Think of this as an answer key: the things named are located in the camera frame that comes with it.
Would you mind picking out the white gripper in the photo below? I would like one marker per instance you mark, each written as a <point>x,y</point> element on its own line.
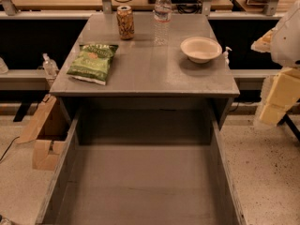
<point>288,40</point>

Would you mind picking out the green jalapeno chip bag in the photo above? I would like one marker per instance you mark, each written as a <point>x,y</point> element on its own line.
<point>93,63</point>

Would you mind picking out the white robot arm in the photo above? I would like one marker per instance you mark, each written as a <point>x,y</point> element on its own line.
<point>281,91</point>

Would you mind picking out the open grey drawer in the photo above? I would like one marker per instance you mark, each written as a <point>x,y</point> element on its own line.
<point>141,167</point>

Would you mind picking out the white pump bottle right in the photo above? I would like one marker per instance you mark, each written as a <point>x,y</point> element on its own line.
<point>226,54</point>

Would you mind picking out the black stand leg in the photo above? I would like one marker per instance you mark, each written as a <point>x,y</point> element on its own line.
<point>288,121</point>

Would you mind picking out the white paper bowl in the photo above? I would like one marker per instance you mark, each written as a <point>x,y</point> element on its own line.
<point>201,50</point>

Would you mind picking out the clear plastic water bottle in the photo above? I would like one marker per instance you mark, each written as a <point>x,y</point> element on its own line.
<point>162,19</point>

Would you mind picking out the grey cabinet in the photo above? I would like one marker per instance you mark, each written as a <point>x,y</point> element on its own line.
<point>141,69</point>

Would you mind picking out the patterned drink can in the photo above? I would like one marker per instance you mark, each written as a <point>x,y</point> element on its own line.
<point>125,20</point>

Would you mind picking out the clear sanitizer bottle left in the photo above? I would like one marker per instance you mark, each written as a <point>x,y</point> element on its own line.
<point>50,66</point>

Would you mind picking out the open cardboard box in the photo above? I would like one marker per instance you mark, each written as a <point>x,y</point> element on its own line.
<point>47,130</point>

